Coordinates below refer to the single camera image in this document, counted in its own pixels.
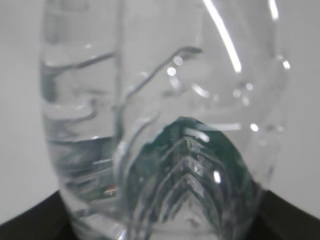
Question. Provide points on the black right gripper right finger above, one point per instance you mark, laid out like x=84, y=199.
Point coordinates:
x=287, y=221

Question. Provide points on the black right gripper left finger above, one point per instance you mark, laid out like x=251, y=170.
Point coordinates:
x=47, y=220

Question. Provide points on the clear plastic water bottle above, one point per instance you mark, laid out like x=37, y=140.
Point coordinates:
x=163, y=118

